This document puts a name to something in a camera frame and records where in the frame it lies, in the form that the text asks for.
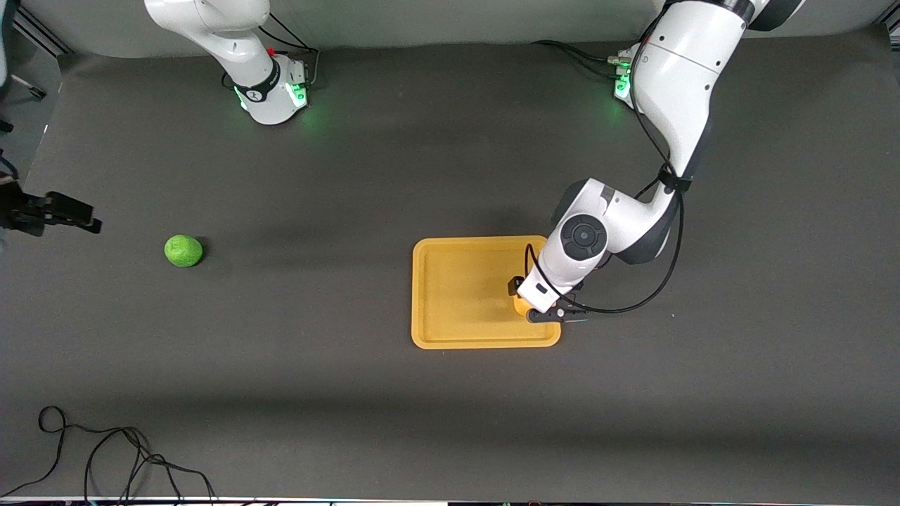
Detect yellow plastic tray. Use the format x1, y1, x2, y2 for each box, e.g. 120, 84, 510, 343
411, 235, 563, 350

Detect dark grey table cloth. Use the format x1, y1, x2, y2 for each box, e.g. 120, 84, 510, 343
0, 25, 900, 504

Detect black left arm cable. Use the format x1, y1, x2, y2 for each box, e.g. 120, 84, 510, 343
524, 11, 687, 316

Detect thin black loose cable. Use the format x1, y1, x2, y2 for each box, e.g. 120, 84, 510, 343
0, 406, 216, 504

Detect black left arm base cables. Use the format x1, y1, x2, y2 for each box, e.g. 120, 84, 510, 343
532, 39, 637, 79

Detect black arm base cables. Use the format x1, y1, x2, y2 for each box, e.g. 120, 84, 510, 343
532, 39, 637, 79
221, 13, 321, 89

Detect black right arm base cables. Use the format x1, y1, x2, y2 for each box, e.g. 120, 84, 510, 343
221, 13, 321, 89

